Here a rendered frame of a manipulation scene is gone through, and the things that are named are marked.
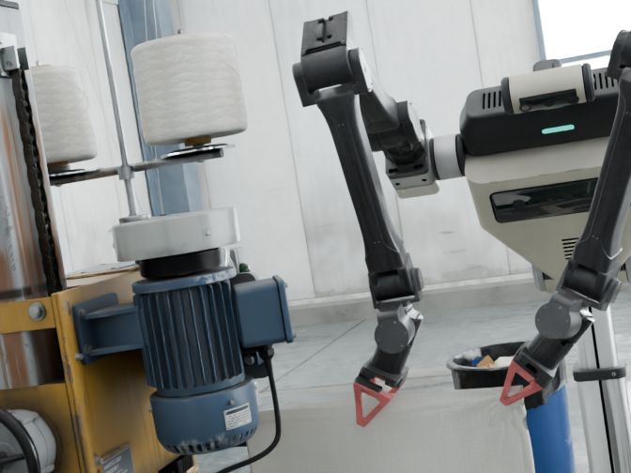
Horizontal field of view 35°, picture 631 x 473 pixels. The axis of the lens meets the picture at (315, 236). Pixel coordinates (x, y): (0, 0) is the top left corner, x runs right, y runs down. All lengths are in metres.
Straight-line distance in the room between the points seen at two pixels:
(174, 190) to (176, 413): 9.05
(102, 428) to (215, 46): 0.59
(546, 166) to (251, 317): 0.78
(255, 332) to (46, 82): 0.54
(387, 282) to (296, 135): 8.53
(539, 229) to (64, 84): 0.97
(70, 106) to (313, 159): 8.50
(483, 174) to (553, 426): 2.08
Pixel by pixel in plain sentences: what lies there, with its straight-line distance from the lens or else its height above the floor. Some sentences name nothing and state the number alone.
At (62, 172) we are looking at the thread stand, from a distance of 1.65.
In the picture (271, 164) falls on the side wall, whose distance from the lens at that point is 10.25.
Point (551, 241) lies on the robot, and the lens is 2.08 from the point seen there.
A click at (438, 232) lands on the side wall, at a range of 9.82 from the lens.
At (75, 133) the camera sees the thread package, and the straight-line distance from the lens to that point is 1.64.
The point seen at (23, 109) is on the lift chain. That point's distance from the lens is 1.46.
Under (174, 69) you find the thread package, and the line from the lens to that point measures 1.51.
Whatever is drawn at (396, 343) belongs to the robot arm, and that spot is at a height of 1.16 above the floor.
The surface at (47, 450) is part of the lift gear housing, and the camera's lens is 1.42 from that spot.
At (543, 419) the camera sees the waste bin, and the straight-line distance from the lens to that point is 3.90.
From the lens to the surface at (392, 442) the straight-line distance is 1.71.
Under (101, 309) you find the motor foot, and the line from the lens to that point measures 1.47.
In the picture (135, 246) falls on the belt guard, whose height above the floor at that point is 1.38.
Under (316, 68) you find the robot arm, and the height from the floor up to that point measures 1.60.
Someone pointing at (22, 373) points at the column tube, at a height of 1.23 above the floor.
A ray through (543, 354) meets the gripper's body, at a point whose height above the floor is 1.10.
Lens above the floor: 1.43
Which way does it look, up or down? 3 degrees down
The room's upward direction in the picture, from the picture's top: 9 degrees counter-clockwise
